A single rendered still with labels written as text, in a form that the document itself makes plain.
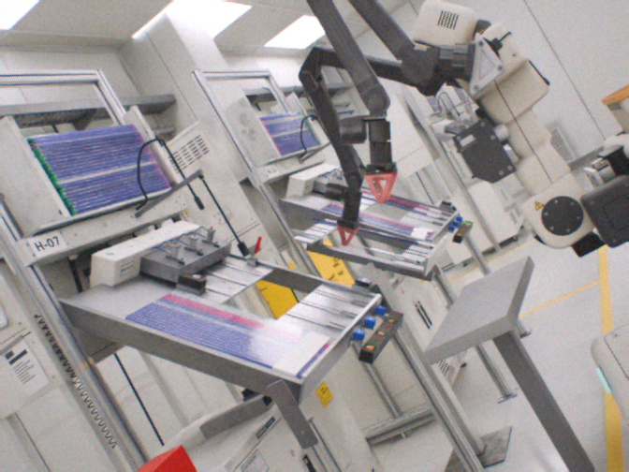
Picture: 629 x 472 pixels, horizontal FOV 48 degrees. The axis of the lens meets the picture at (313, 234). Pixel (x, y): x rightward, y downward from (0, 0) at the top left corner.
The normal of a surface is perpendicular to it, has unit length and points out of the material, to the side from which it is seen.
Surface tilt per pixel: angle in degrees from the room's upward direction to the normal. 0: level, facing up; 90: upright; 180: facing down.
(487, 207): 90
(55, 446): 90
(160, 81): 90
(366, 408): 90
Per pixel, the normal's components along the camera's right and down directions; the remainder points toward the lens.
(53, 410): 0.79, -0.46
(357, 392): -0.36, 0.22
